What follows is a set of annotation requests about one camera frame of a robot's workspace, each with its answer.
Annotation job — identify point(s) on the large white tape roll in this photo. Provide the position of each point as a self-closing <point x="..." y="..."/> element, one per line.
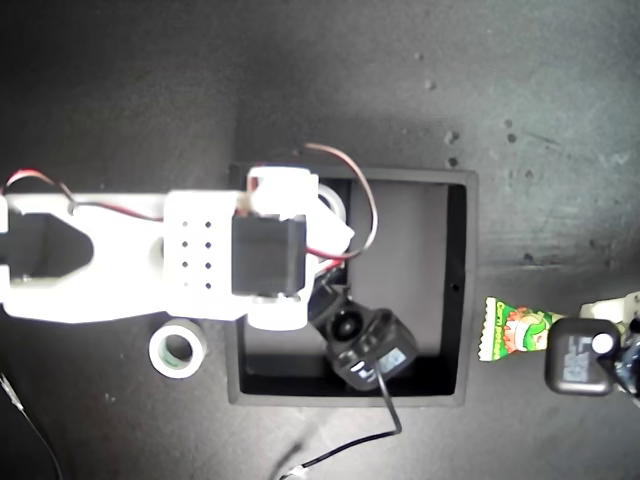
<point x="334" y="197"/>

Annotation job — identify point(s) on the green printed snack bar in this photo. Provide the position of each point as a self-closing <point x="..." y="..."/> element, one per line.
<point x="515" y="330"/>

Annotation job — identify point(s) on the black tray with wells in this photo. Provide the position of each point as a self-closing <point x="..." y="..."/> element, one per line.
<point x="400" y="225"/>

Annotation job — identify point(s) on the small white tape roll green core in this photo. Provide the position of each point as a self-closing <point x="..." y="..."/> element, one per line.
<point x="159" y="357"/>

